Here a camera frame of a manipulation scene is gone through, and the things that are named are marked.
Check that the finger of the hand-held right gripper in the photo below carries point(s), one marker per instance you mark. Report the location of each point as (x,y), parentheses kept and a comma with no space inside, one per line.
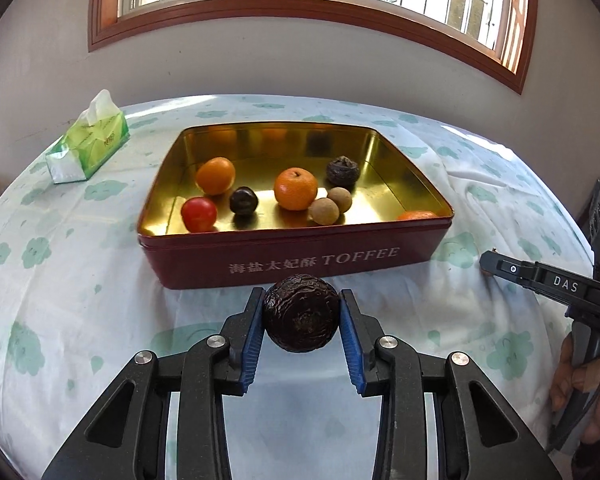
(510,268)

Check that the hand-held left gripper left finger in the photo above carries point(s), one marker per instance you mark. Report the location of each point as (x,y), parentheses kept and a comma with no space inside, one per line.
(252,341)

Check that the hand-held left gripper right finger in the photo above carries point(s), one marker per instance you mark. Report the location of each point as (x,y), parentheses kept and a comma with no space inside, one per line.
(350,346)

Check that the large dried wrinkled fruit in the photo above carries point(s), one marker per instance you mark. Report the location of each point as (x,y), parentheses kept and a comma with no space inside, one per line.
(301,312)

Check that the gold and red tin box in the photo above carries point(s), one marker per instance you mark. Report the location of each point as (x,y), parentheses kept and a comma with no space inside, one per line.
(280,265)

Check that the oval orange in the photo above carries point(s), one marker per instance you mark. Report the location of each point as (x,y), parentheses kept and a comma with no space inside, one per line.
(215,176)

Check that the small dried wrinkled fruit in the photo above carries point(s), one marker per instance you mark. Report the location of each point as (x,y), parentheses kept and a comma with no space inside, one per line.
(342,171)

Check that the small round orange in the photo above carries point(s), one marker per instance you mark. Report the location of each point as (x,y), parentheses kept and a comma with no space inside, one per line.
(417,215)

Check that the red tomato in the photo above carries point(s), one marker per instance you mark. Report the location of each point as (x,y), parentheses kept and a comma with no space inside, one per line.
(199,215)

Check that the brown longan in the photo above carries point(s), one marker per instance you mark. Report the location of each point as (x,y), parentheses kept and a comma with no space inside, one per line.
(341,195)
(324,211)

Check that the dark brown chestnut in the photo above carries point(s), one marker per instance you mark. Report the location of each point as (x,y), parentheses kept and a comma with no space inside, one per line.
(243,201)

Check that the mandarin with stem dimple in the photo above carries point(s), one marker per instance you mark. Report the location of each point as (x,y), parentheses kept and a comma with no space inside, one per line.
(295,190)

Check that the green tissue pack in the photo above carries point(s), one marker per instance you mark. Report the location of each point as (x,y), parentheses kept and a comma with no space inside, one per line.
(87,145)

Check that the wooden framed window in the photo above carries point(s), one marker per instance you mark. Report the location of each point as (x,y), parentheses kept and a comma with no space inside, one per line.
(280,12)

